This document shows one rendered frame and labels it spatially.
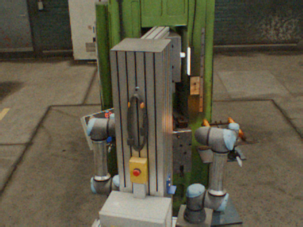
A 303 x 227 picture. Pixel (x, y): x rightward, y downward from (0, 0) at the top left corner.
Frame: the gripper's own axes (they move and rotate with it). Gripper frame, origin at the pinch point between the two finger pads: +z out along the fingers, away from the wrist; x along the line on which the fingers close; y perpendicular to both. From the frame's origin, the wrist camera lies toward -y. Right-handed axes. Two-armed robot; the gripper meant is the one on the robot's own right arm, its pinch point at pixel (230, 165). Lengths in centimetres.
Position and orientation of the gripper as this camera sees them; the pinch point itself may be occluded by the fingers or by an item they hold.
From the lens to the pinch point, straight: 296.7
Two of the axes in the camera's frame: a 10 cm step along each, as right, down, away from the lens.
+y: -2.5, 4.0, -8.8
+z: 0.3, 9.1, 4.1
